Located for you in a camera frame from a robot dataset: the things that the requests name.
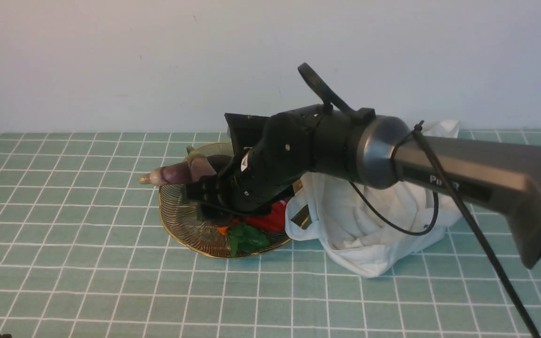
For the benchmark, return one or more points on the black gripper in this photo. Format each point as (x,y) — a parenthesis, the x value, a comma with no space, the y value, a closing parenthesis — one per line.
(271,153)

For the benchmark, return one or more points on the dark purple eggplant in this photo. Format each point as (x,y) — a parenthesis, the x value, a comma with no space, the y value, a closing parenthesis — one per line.
(201,166)

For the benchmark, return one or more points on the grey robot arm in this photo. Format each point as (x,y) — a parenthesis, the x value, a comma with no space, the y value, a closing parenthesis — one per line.
(376,151)

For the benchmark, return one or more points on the white cloth bag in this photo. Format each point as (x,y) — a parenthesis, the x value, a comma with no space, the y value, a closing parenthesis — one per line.
(330,210)

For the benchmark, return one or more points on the gold-rimmed glass plate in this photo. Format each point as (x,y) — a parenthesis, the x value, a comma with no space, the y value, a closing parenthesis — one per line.
(180,220)

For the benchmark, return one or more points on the orange carrot with leaves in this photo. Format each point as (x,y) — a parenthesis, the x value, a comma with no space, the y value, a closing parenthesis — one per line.
(244,239)

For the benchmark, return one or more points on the long purple eggplant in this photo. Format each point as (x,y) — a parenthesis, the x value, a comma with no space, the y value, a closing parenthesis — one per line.
(178,173)

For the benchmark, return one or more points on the red bell pepper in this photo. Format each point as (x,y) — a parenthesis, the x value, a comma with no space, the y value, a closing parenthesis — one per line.
(273,222)

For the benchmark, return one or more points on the green checkered tablecloth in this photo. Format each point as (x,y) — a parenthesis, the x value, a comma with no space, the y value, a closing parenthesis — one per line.
(83,254)

